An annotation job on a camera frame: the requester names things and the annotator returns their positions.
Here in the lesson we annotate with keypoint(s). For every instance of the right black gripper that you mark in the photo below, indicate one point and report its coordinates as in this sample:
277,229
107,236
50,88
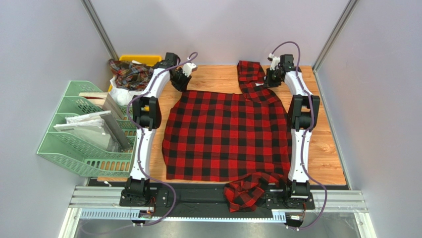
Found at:
270,79

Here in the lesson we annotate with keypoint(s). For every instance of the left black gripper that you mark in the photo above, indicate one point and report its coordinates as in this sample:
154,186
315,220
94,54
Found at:
183,87

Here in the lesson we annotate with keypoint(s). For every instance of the red black plaid shirt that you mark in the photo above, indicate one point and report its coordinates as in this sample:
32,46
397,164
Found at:
240,139

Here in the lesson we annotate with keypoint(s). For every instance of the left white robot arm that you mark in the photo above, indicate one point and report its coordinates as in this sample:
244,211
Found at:
144,112

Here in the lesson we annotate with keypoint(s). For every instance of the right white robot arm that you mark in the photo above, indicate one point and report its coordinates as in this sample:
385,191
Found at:
301,120

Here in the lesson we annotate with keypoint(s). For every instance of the yellow plastic bin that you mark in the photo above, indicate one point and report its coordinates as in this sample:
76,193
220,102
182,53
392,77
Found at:
148,60

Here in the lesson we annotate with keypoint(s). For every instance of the multicolour plaid shirt in bin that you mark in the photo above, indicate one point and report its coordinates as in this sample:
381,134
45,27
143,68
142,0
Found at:
129,75

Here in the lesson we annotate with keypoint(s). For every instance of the white cloth in bin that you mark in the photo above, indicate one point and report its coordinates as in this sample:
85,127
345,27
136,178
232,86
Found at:
120,95

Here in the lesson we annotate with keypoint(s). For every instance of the brown book in rack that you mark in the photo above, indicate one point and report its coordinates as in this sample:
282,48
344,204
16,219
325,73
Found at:
100,99

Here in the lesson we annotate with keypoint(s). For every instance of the papers in file rack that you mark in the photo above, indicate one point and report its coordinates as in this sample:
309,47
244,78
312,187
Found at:
100,129

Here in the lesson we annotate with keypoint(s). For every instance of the green plastic file rack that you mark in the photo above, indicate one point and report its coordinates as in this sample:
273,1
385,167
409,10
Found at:
74,154

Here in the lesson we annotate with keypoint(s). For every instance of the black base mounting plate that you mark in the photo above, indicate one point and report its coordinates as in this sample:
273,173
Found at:
206,200

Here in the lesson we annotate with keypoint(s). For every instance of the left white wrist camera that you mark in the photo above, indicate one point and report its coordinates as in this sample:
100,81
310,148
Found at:
188,68

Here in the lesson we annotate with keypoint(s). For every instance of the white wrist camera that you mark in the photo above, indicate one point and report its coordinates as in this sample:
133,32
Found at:
188,68
274,61

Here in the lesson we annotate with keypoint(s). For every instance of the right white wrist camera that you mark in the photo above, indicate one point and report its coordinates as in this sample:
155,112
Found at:
274,61

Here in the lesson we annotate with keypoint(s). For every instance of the aluminium rail frame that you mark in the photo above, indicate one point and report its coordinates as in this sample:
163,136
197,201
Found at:
101,202

